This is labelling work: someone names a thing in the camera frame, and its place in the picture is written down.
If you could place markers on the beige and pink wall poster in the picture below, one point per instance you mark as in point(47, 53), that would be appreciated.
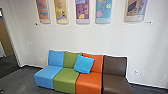
point(136, 10)

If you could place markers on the pink and orange wall poster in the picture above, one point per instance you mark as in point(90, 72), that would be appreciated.
point(43, 11)

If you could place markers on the yellow wall poster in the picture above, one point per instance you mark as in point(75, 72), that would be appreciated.
point(61, 11)

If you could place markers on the white light switch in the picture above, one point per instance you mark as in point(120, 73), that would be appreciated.
point(30, 43)

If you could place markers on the orange sofa seat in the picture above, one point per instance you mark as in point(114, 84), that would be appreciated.
point(89, 85)

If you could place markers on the light blue wall poster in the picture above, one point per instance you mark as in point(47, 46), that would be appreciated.
point(103, 11)

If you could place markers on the blue square cushion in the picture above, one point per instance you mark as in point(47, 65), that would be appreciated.
point(83, 64)

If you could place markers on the green sofa seat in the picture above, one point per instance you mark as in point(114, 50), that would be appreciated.
point(66, 81)

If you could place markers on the blue sofa seat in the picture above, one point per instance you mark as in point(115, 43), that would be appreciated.
point(46, 76)

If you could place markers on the brown wooden door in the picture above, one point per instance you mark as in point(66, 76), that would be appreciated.
point(5, 40)

